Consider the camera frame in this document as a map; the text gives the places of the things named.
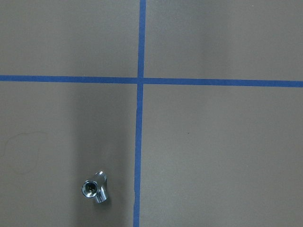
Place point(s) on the chrome metal pipe fitting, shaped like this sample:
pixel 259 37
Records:
pixel 96 187

